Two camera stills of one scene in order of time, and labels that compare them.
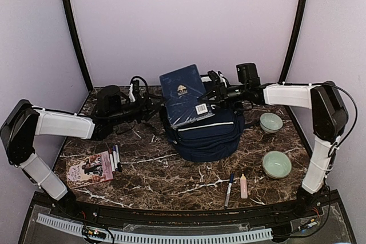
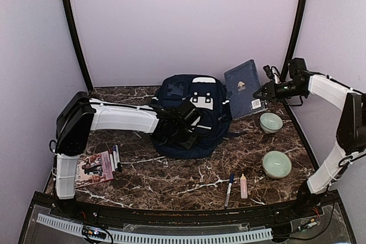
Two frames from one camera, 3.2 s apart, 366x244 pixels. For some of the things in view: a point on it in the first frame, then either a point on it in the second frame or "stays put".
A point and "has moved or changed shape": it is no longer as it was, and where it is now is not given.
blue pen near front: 231,180 stays put
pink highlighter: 243,187 stays put
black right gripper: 221,94 -> 271,90
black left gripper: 147,107 -> 189,143
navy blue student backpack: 209,139 has moved or changed shape
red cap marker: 112,159 stays put
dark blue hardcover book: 182,88 -> 242,82
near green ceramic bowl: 276,164 stays put
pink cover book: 89,170 stays put
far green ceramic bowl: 270,123 stays put
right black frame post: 294,27 stays put
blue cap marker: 115,158 stays put
